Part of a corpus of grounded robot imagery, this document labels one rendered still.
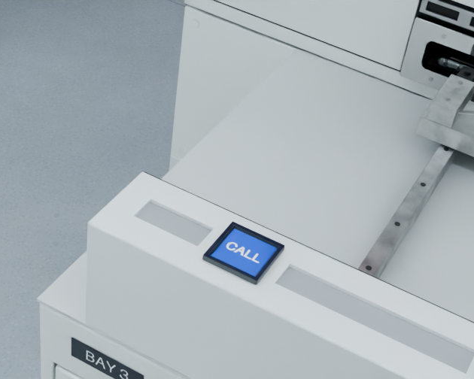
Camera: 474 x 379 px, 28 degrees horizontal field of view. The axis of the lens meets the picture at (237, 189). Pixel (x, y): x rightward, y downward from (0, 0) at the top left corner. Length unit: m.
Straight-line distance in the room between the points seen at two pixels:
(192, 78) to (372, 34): 0.34
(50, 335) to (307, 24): 0.63
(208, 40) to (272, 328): 0.77
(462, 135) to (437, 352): 0.46
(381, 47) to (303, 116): 0.17
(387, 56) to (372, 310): 0.61
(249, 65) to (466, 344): 0.77
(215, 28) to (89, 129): 1.14
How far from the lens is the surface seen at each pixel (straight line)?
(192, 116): 1.60
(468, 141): 1.23
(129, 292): 0.91
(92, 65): 2.85
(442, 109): 1.22
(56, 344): 1.04
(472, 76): 1.30
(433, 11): 1.33
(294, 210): 1.14
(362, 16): 1.37
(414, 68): 1.36
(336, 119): 1.30
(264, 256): 0.86
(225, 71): 1.52
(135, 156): 2.50
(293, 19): 1.42
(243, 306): 0.83
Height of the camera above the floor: 1.56
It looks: 40 degrees down
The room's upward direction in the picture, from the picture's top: 9 degrees clockwise
